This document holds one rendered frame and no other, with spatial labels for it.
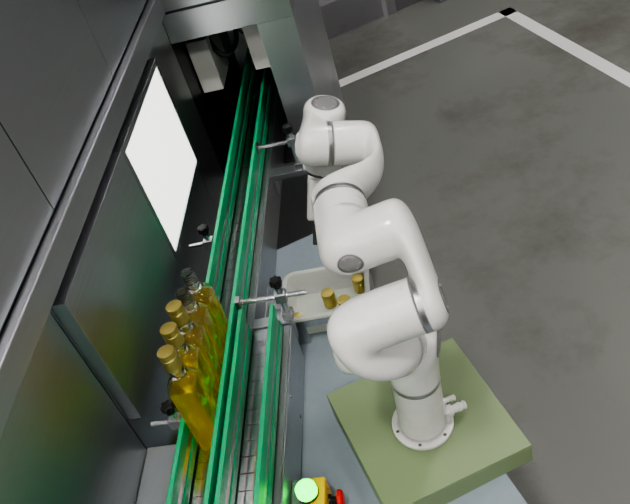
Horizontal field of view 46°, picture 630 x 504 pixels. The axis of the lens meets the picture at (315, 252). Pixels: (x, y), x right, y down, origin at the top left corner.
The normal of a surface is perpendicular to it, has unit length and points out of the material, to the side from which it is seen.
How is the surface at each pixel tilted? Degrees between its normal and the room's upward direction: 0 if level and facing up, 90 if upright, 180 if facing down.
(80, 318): 90
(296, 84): 90
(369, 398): 4
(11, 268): 90
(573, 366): 0
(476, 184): 0
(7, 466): 90
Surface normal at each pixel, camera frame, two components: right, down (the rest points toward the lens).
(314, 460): -0.25, -0.72
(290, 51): -0.01, 0.67
